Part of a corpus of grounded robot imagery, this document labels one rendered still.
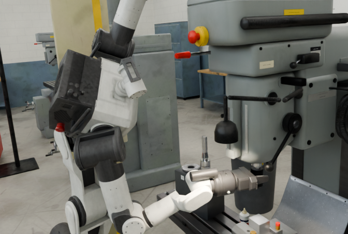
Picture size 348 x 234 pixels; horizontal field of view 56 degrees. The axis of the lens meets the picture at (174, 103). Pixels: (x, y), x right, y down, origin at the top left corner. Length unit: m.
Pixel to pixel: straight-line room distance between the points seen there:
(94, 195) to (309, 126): 0.94
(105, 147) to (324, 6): 0.84
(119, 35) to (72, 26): 1.38
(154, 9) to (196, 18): 9.99
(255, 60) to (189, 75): 7.55
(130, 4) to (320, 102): 0.77
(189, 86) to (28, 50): 4.49
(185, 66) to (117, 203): 7.44
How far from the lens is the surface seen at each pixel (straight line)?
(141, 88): 1.09
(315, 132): 1.28
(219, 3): 0.97
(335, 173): 1.55
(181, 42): 8.38
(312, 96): 1.23
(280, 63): 1.09
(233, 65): 1.08
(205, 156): 1.55
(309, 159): 1.61
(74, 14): 2.65
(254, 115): 1.11
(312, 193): 1.63
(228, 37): 0.96
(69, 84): 1.13
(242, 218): 1.51
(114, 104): 1.15
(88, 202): 1.56
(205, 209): 1.60
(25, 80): 9.94
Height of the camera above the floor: 1.78
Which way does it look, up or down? 12 degrees down
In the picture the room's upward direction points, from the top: 3 degrees counter-clockwise
